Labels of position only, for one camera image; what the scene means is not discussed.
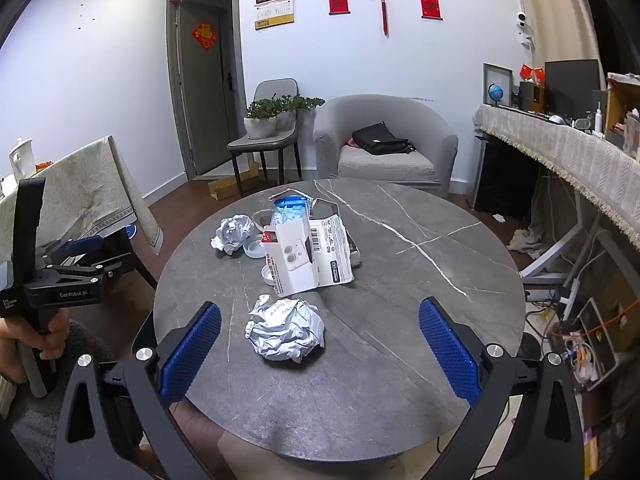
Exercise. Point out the wall calendar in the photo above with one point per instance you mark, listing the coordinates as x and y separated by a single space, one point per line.
274 10

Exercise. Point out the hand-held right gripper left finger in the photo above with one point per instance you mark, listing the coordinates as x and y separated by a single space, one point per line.
192 355

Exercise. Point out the beige curtain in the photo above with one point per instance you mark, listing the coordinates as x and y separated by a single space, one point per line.
560 20

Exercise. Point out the beige patterned tablecloth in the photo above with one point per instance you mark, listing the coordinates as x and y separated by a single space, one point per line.
90 185

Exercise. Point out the round grey marble table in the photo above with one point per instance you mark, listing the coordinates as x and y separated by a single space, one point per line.
400 285

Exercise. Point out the white kettle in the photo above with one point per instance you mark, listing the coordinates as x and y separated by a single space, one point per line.
22 157

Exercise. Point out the small blue globe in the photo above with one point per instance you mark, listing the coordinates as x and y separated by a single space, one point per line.
496 91

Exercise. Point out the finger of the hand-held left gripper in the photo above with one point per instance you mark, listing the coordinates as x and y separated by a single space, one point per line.
82 246
100 267

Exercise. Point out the small red flags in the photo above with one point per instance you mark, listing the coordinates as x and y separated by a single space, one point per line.
526 70

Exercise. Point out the black cabinet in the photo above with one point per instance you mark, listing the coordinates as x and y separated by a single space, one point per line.
505 175

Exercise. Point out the brown wooden speaker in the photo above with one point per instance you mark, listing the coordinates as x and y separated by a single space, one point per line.
530 97

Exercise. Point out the flat brown cardboard box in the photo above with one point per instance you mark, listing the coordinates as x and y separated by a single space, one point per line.
220 189

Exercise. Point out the small white paper ball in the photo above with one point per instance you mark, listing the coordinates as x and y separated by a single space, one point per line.
232 234

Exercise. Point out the red diamond door decoration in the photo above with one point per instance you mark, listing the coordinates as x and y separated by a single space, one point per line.
205 35

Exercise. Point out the grey dining chair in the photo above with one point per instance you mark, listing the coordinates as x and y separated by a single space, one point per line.
260 144

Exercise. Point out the white cardboard box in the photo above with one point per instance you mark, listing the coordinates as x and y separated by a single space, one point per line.
295 260

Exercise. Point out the potted plant in grey pot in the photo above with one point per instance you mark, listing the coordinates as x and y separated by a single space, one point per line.
286 119

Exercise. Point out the grey picture frame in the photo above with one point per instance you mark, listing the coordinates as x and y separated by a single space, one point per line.
492 76

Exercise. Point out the white desk frame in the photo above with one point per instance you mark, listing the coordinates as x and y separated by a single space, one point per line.
550 255

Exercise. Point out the large white paper ball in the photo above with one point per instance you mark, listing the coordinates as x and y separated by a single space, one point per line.
285 330

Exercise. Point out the orange packet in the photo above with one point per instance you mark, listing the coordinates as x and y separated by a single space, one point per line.
44 164

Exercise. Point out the grey armchair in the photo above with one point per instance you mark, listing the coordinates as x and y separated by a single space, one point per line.
390 170

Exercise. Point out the black monitor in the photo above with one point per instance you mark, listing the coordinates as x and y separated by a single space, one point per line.
570 85

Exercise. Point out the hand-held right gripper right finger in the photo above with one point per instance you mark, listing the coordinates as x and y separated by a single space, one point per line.
447 355

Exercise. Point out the grey door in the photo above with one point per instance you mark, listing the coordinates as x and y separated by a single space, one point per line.
205 110

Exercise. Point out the open cardboard box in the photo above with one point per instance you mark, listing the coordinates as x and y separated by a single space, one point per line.
620 105

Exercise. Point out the white cloth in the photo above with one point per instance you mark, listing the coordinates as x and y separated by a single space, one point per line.
525 241

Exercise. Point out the beige lace desk cloth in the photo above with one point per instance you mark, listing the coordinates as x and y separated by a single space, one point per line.
565 155

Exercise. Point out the potted plant in white pot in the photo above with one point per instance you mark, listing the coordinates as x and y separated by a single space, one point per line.
260 127

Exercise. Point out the black bag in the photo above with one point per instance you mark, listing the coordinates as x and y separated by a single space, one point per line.
380 139

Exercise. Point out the small white cap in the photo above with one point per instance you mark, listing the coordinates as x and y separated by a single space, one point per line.
266 275

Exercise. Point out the dark wooden table leg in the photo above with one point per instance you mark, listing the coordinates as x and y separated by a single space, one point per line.
145 270

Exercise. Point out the person's left hand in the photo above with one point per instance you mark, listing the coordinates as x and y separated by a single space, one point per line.
55 335

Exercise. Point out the white security camera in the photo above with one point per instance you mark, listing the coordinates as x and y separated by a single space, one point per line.
522 22

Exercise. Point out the white round lid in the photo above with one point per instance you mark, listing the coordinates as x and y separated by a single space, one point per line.
252 250

